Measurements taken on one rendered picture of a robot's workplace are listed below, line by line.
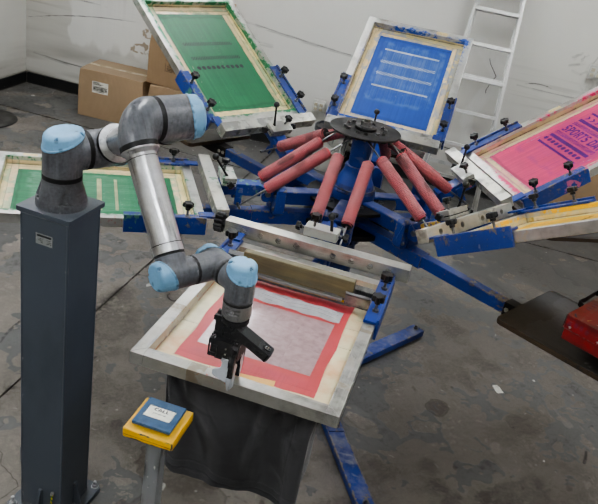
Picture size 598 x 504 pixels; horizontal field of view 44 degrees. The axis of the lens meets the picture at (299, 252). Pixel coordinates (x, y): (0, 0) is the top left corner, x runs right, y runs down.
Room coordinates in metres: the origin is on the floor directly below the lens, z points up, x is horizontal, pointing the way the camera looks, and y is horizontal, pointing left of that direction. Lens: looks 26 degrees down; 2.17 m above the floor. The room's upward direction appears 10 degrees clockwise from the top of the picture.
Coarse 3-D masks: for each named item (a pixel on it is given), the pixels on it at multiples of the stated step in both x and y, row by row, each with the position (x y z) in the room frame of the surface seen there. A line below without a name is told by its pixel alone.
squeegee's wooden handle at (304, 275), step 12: (252, 252) 2.18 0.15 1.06; (264, 264) 2.17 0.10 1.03; (276, 264) 2.16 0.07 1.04; (288, 264) 2.15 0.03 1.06; (300, 264) 2.16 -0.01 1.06; (276, 276) 2.16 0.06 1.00; (288, 276) 2.15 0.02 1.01; (300, 276) 2.14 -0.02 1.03; (312, 276) 2.13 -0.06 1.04; (324, 276) 2.13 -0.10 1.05; (336, 276) 2.12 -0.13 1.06; (312, 288) 2.13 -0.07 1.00; (324, 288) 2.12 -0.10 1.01; (336, 288) 2.12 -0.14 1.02; (348, 288) 2.11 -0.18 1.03
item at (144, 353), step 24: (312, 264) 2.31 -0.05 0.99; (192, 288) 2.00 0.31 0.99; (168, 312) 1.84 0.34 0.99; (144, 336) 1.70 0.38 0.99; (360, 336) 1.90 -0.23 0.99; (144, 360) 1.61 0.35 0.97; (168, 360) 1.61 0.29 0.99; (360, 360) 1.78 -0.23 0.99; (216, 384) 1.57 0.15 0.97; (240, 384) 1.57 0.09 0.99; (264, 384) 1.59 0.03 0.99; (288, 408) 1.53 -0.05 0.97; (312, 408) 1.52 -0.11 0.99; (336, 408) 1.54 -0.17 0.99
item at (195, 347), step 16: (272, 288) 2.16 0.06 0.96; (256, 304) 2.04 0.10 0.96; (272, 304) 2.05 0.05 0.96; (208, 320) 1.89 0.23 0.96; (256, 320) 1.94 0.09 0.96; (272, 320) 1.96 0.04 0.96; (192, 336) 1.79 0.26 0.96; (208, 336) 1.81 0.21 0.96; (176, 352) 1.70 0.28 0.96; (192, 352) 1.72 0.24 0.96
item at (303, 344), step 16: (320, 304) 2.11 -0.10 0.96; (336, 304) 2.13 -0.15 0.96; (288, 320) 1.98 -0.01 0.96; (304, 320) 1.99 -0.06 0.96; (320, 320) 2.01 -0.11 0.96; (272, 336) 1.87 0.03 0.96; (288, 336) 1.89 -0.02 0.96; (304, 336) 1.90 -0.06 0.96; (320, 336) 1.92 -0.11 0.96; (336, 336) 1.94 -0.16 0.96; (288, 352) 1.80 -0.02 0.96; (304, 352) 1.82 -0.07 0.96; (320, 352) 1.83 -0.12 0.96; (256, 368) 1.70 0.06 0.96; (272, 368) 1.71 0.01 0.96; (288, 368) 1.72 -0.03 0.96; (304, 368) 1.74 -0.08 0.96; (320, 368) 1.75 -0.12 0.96; (288, 384) 1.65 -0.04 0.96; (304, 384) 1.66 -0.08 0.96
